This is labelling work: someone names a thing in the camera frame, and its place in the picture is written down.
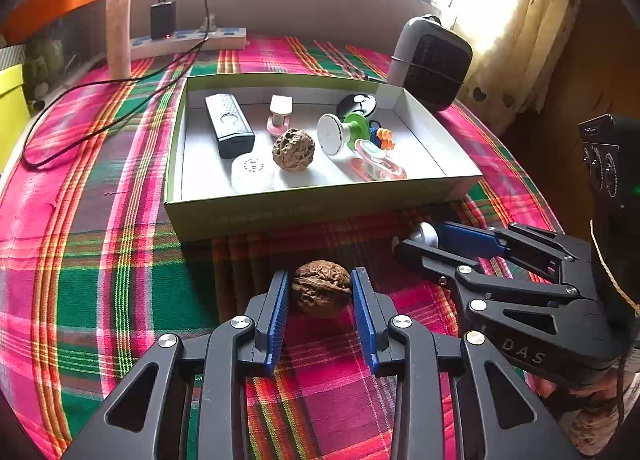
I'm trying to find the cream heart print curtain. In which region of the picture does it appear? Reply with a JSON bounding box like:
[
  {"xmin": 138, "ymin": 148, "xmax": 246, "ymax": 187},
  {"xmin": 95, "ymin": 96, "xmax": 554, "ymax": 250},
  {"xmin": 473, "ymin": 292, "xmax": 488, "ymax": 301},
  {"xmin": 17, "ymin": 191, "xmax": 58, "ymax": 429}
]
[{"xmin": 450, "ymin": 0, "xmax": 591, "ymax": 116}]

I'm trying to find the pink plastic clip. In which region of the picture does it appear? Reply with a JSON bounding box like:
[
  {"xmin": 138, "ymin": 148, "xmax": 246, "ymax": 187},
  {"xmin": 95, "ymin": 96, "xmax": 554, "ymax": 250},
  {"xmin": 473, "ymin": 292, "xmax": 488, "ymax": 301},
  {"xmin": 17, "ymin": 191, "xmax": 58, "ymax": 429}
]
[{"xmin": 349, "ymin": 138, "xmax": 408, "ymax": 182}]

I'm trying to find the black rectangular remote control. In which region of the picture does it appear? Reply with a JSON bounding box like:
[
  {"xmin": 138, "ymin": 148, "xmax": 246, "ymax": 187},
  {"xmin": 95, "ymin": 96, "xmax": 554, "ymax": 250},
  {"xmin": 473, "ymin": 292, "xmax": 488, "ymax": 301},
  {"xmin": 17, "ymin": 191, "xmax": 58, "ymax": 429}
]
[{"xmin": 204, "ymin": 92, "xmax": 257, "ymax": 160}]

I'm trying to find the person's right hand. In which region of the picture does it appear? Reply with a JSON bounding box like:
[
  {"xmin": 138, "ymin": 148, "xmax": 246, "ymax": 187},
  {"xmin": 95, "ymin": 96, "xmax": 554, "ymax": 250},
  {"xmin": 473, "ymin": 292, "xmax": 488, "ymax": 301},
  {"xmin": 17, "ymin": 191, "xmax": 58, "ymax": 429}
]
[{"xmin": 527, "ymin": 362, "xmax": 631, "ymax": 458}]

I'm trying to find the blue orange toy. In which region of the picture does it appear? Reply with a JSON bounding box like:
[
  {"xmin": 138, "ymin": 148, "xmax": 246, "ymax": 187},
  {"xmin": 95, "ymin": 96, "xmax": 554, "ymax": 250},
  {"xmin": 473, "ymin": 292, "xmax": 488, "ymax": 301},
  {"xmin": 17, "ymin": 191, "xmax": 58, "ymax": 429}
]
[{"xmin": 369, "ymin": 121, "xmax": 395, "ymax": 151}]

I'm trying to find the white power strip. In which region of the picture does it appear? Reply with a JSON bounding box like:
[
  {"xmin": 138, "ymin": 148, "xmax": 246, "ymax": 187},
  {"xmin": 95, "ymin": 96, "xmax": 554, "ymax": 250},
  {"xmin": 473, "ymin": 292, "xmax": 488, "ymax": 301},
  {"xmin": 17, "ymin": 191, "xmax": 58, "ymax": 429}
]
[{"xmin": 127, "ymin": 26, "xmax": 248, "ymax": 61}]

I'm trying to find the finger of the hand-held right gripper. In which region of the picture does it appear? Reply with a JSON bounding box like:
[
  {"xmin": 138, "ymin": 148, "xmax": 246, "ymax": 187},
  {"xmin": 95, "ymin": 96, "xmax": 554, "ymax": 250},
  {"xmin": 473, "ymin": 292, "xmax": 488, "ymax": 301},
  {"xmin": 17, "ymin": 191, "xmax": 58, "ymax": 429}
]
[
  {"xmin": 392, "ymin": 237, "xmax": 603, "ymax": 337},
  {"xmin": 430, "ymin": 221, "xmax": 593, "ymax": 286}
]

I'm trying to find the brown wooden cabinet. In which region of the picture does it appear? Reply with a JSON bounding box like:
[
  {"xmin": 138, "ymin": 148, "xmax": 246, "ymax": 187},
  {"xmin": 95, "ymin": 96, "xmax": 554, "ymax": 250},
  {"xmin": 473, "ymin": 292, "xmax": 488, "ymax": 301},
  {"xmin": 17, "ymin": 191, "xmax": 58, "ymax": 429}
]
[{"xmin": 500, "ymin": 0, "xmax": 640, "ymax": 221}]

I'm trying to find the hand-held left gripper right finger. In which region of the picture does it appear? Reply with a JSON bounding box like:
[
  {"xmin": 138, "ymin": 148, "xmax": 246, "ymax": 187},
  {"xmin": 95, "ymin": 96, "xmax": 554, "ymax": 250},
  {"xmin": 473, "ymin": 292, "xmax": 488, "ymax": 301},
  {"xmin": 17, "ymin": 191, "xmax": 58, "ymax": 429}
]
[{"xmin": 350, "ymin": 267, "xmax": 581, "ymax": 460}]

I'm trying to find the yellow cord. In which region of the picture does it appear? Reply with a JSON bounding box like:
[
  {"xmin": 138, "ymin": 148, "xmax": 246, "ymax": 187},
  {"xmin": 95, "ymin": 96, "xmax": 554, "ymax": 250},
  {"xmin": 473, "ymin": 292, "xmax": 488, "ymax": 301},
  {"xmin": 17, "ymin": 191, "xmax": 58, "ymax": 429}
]
[{"xmin": 589, "ymin": 219, "xmax": 640, "ymax": 315}]

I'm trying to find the green white cardboard box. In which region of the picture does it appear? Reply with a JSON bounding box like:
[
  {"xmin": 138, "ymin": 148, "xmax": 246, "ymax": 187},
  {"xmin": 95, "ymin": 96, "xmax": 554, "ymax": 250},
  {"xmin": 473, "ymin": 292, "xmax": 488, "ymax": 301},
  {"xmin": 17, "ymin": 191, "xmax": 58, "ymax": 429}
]
[{"xmin": 164, "ymin": 72, "xmax": 485, "ymax": 243}]

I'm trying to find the yellow box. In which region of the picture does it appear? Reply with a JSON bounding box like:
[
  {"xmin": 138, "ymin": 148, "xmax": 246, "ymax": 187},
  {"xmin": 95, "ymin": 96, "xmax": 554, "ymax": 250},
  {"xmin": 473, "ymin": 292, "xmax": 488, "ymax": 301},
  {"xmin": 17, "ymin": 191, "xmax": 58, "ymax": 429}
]
[{"xmin": 0, "ymin": 64, "xmax": 31, "ymax": 173}]

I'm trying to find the small pink white holder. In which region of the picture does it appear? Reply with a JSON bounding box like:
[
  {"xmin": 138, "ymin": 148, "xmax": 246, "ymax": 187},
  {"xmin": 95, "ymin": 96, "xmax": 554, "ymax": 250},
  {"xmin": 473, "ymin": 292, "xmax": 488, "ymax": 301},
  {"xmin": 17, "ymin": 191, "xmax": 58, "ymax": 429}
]
[{"xmin": 266, "ymin": 94, "xmax": 295, "ymax": 137}]

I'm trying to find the ridged brown walnut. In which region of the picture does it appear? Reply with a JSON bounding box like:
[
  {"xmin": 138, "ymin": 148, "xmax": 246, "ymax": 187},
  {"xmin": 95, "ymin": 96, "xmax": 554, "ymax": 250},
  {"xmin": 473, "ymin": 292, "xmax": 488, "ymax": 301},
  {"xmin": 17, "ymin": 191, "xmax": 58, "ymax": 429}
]
[{"xmin": 291, "ymin": 260, "xmax": 353, "ymax": 320}]

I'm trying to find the orange lidded dark container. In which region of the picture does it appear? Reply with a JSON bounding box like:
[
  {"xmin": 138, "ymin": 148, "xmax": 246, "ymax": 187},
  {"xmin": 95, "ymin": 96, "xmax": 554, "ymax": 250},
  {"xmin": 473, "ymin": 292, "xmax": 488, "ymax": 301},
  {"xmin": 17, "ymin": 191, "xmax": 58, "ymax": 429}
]
[{"xmin": 0, "ymin": 0, "xmax": 108, "ymax": 91}]

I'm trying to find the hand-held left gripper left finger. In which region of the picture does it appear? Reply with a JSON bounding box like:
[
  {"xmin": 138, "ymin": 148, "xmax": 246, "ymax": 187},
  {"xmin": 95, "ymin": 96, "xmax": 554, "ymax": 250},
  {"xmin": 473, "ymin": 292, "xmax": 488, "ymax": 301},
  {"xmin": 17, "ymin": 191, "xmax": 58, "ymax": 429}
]
[{"xmin": 60, "ymin": 269, "xmax": 291, "ymax": 460}]

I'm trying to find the cream tube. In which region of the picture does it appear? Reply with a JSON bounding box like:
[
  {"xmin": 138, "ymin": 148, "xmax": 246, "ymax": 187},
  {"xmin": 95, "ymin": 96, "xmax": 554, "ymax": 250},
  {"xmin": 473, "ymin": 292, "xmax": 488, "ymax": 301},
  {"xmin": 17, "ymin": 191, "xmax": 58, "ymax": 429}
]
[{"xmin": 105, "ymin": 0, "xmax": 134, "ymax": 79}]

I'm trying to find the green white massager knob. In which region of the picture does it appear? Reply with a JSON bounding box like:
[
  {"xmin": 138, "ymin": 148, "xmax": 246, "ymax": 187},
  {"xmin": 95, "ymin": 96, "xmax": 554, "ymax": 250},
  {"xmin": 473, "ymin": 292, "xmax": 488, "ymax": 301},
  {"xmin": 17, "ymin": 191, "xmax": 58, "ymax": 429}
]
[{"xmin": 316, "ymin": 111, "xmax": 373, "ymax": 157}]

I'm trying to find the black charger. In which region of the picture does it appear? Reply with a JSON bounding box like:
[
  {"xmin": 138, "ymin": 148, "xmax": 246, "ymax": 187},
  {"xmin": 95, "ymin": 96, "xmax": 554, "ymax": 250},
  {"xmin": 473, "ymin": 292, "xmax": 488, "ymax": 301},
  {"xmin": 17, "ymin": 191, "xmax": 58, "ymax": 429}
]
[{"xmin": 150, "ymin": 0, "xmax": 178, "ymax": 41}]

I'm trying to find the black oval key fob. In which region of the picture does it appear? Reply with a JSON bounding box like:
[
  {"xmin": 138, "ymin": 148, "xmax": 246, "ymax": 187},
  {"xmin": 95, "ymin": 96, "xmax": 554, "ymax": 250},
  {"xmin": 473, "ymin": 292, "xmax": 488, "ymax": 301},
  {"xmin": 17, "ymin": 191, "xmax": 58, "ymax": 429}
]
[{"xmin": 336, "ymin": 93, "xmax": 378, "ymax": 121}]

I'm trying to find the plaid tablecloth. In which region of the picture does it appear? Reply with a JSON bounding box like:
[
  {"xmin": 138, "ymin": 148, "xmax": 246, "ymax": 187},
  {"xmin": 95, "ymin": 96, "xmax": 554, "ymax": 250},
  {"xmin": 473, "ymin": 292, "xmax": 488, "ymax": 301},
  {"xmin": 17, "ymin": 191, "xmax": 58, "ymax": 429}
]
[{"xmin": 0, "ymin": 35, "xmax": 563, "ymax": 460}]

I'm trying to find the striped grey white box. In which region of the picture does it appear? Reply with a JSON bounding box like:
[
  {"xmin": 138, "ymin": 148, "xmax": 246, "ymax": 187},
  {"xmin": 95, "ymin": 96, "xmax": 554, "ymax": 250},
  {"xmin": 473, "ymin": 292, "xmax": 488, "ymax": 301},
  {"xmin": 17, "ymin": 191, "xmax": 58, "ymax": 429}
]
[{"xmin": 0, "ymin": 42, "xmax": 27, "ymax": 71}]

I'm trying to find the white round jar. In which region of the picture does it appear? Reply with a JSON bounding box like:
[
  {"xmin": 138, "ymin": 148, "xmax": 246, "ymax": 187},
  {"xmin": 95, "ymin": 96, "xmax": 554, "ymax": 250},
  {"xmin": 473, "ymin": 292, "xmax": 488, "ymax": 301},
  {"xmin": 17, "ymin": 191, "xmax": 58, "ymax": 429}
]
[{"xmin": 230, "ymin": 154, "xmax": 276, "ymax": 193}]

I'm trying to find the small silver round knob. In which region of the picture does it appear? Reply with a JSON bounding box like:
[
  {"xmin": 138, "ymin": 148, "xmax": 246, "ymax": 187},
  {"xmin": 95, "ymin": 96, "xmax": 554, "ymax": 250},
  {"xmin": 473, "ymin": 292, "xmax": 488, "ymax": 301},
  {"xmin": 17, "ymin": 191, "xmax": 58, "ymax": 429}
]
[{"xmin": 410, "ymin": 221, "xmax": 441, "ymax": 248}]

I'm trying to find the pitted brown walnut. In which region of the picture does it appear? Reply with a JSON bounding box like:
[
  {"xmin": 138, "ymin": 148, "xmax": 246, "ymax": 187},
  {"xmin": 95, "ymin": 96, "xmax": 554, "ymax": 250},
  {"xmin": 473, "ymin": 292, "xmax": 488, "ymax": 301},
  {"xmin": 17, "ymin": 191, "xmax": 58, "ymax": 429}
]
[{"xmin": 271, "ymin": 127, "xmax": 317, "ymax": 174}]

